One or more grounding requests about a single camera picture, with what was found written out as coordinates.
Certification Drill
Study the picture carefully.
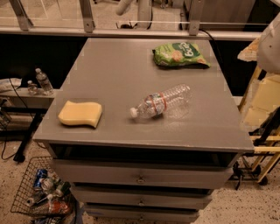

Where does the clear plastic water bottle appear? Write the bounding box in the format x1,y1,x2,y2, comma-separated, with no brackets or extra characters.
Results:
129,84,191,119

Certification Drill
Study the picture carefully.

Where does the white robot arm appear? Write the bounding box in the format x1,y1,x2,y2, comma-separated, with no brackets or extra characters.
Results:
237,13,280,74

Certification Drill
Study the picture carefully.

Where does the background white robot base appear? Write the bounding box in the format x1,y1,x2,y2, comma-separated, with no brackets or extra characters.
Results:
115,0,152,30

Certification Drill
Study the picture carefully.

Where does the upright background water bottle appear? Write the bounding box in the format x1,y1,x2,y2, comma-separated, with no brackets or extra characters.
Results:
35,68,53,95

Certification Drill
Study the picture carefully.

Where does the small background water bottle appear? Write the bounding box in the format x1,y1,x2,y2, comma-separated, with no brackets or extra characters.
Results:
27,80,39,95

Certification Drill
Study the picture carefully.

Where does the grey drawer cabinet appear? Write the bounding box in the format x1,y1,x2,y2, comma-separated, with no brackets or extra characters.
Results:
34,38,253,224

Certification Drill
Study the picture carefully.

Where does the yellow sponge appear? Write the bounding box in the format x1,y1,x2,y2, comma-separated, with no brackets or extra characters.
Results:
58,101,102,128

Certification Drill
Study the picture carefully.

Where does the green chip bag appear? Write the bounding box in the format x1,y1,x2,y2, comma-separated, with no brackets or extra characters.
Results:
152,42,211,67

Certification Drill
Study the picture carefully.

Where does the blue soda can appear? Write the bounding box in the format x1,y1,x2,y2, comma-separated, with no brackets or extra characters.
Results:
33,169,48,189

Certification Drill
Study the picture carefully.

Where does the grey side table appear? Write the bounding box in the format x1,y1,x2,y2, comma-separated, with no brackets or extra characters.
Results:
0,87,56,163

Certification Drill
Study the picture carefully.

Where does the red soda can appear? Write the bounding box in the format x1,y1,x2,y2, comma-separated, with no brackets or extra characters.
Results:
48,200,72,214

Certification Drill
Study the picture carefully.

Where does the metal railing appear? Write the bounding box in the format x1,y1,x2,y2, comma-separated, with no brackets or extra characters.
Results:
0,0,266,41

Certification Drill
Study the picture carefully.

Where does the wire basket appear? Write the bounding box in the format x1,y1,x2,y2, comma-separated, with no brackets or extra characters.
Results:
11,157,74,217

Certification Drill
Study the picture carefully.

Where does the black cable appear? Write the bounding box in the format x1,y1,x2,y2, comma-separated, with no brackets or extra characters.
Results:
0,78,33,161

